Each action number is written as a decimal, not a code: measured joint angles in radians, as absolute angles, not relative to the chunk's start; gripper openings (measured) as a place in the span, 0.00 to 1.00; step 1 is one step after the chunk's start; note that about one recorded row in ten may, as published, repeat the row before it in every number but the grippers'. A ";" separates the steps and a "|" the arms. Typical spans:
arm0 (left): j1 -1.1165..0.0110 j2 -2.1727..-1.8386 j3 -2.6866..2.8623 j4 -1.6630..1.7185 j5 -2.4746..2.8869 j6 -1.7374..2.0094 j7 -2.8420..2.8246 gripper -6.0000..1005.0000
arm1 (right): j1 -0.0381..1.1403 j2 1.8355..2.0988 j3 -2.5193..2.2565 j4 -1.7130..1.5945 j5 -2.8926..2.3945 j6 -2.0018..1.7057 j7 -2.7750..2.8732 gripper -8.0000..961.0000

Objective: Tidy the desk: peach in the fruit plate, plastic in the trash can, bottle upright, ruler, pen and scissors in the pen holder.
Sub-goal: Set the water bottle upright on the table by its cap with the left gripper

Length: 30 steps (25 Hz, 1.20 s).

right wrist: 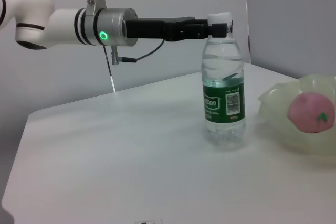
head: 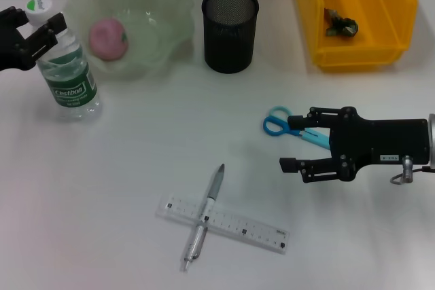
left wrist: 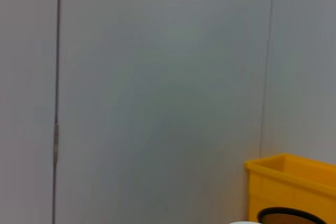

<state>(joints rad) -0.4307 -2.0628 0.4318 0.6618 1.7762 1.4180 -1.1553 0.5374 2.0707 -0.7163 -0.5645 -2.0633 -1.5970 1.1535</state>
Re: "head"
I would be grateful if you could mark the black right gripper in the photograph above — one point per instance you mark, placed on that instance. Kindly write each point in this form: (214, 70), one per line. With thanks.
(380, 140)

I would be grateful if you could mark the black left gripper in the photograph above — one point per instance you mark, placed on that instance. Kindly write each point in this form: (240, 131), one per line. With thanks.
(10, 52)

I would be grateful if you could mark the blue scissors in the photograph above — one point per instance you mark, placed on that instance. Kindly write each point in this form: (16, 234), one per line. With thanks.
(275, 127)

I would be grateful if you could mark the clear green-label water bottle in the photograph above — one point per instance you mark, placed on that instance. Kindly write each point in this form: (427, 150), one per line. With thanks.
(71, 89)

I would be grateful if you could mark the pink toy peach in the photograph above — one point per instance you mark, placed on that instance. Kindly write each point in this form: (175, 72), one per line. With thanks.
(105, 38)

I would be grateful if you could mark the transparent plastic ruler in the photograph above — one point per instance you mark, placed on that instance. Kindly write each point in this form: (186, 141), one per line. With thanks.
(238, 223)

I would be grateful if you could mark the green plastic wrapper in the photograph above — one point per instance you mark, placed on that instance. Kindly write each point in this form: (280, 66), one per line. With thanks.
(343, 26)

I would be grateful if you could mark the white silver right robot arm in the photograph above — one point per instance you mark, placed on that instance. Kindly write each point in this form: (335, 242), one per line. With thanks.
(432, 140)

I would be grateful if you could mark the silver ballpoint pen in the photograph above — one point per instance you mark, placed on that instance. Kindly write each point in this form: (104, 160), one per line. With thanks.
(214, 188)

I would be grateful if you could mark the pale green wavy fruit bowl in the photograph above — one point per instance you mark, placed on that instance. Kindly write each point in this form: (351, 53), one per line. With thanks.
(153, 42)

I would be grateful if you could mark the black mesh pen holder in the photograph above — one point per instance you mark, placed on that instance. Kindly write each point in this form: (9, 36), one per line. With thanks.
(229, 45)

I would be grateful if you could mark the yellow plastic bin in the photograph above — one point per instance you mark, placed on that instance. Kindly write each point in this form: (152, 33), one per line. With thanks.
(374, 32)

